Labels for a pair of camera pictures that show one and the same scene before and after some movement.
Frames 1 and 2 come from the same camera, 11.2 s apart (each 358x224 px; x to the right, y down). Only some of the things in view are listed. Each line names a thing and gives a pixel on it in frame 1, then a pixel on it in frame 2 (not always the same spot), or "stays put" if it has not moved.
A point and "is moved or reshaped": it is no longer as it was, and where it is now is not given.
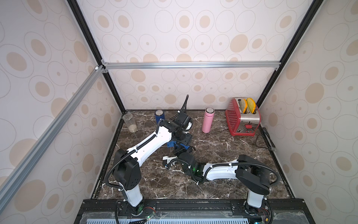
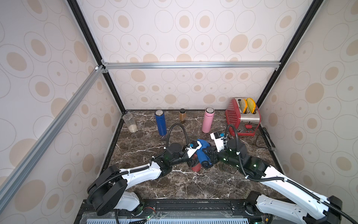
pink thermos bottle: (208, 119) stays put
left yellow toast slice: (243, 104) stays put
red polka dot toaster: (241, 124) stays put
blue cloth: (172, 143) is moved or reshaped
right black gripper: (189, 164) -> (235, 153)
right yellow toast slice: (251, 105) stays put
